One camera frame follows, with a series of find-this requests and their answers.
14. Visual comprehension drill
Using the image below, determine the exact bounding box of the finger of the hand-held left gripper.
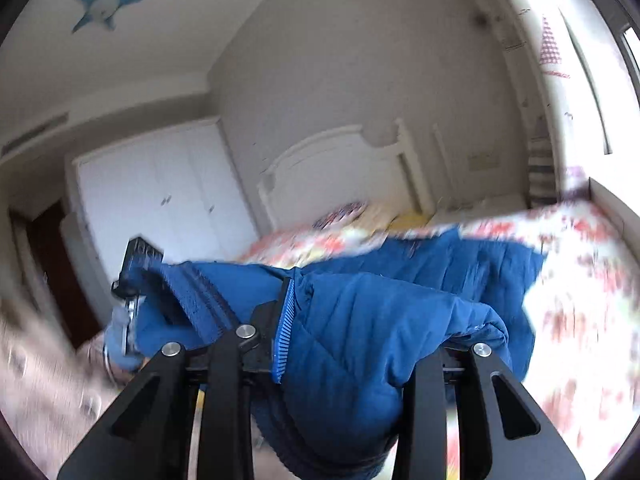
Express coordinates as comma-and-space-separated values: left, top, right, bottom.
111, 236, 164, 311
102, 300, 146, 376

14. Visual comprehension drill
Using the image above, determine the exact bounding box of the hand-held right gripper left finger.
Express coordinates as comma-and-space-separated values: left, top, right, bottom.
57, 276, 297, 480

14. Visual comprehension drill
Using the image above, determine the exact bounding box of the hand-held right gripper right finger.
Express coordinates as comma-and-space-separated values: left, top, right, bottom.
392, 341, 586, 480

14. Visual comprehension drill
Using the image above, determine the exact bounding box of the blue quilted jacket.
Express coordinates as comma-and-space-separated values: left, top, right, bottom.
132, 227, 547, 480

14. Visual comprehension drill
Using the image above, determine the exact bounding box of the white wardrobe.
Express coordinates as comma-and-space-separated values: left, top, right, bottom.
60, 115, 262, 272

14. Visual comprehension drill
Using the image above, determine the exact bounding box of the dark wooden door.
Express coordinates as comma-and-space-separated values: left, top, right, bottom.
10, 199, 104, 352

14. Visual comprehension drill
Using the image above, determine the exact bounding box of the beige plush cloth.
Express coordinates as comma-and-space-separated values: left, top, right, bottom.
0, 300, 137, 480

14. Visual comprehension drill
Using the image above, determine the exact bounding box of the purple patterned pillow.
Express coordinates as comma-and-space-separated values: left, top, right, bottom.
312, 201, 369, 229

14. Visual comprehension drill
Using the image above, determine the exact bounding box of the white bed headboard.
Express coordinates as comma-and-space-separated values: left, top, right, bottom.
257, 119, 436, 231

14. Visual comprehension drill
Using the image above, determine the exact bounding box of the white nightstand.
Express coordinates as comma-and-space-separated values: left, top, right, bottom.
430, 192, 529, 224

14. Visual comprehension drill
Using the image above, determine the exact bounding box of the floral bed quilt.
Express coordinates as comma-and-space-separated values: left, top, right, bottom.
235, 195, 640, 480

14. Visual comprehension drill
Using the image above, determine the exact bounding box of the printed curtain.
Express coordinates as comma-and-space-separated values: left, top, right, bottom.
492, 0, 614, 207

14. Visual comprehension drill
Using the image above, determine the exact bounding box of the blue star ceiling lamp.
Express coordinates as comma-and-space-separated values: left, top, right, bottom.
71, 0, 146, 35

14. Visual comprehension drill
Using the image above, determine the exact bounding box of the beige window sill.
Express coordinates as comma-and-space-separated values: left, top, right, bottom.
587, 176, 640, 263

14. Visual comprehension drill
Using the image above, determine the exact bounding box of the dark framed window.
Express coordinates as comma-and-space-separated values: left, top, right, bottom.
562, 0, 640, 166

